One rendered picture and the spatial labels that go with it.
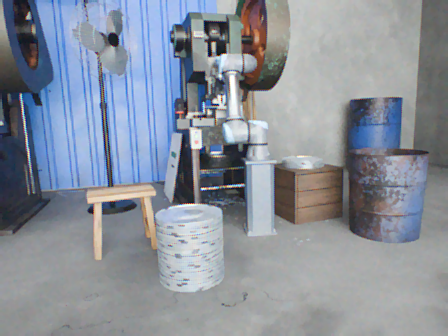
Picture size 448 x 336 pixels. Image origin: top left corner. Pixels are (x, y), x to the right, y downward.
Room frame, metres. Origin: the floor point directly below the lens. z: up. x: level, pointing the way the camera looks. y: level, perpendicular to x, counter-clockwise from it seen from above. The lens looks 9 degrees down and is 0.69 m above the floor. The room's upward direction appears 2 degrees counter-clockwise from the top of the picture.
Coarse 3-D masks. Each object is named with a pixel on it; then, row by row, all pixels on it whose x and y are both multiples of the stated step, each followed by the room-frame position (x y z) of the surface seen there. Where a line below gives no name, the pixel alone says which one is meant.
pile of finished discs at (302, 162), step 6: (300, 156) 2.41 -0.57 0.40; (306, 156) 2.40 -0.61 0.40; (282, 162) 2.30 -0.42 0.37; (288, 162) 2.19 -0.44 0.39; (294, 162) 2.15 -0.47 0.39; (300, 162) 2.14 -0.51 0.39; (306, 162) 2.12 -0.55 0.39; (312, 162) 2.13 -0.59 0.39; (318, 162) 2.14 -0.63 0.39; (300, 168) 2.13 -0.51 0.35; (306, 168) 2.12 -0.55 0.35
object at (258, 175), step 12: (252, 168) 1.85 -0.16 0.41; (264, 168) 1.86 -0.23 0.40; (252, 180) 1.85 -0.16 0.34; (264, 180) 1.86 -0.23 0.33; (252, 192) 1.85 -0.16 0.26; (264, 192) 1.86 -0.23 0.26; (252, 204) 1.85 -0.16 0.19; (264, 204) 1.86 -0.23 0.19; (252, 216) 1.85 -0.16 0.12; (264, 216) 1.86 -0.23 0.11; (252, 228) 1.85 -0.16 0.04; (264, 228) 1.86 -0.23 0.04
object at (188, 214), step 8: (176, 208) 1.47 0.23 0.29; (184, 208) 1.46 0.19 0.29; (192, 208) 1.46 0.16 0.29; (200, 208) 1.45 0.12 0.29; (208, 208) 1.45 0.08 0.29; (216, 208) 1.44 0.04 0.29; (160, 216) 1.35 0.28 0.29; (168, 216) 1.34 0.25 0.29; (176, 216) 1.33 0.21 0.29; (184, 216) 1.32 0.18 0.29; (192, 216) 1.31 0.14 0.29; (200, 216) 1.33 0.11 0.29; (208, 216) 1.32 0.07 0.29; (216, 216) 1.32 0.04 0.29; (176, 224) 1.23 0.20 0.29; (184, 224) 1.22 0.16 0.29
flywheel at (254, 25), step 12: (252, 0) 2.78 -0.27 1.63; (252, 12) 2.86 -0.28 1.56; (264, 12) 2.54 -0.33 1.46; (252, 24) 2.87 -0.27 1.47; (264, 24) 2.63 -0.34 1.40; (264, 36) 2.63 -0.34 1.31; (252, 48) 2.78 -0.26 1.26; (264, 48) 2.63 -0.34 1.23; (252, 72) 2.88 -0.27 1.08; (252, 84) 2.80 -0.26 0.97
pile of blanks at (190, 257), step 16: (160, 224) 1.27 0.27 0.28; (192, 224) 1.23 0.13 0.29; (208, 224) 1.26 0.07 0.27; (160, 240) 1.28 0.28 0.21; (176, 240) 1.23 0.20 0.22; (192, 240) 1.22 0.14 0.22; (208, 240) 1.25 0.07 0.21; (160, 256) 1.28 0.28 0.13; (176, 256) 1.24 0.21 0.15; (192, 256) 1.23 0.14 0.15; (208, 256) 1.25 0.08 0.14; (160, 272) 1.31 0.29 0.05; (176, 272) 1.24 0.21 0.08; (192, 272) 1.23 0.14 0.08; (208, 272) 1.26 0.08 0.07; (224, 272) 1.36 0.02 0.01; (176, 288) 1.23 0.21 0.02; (192, 288) 1.22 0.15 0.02; (208, 288) 1.25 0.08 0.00
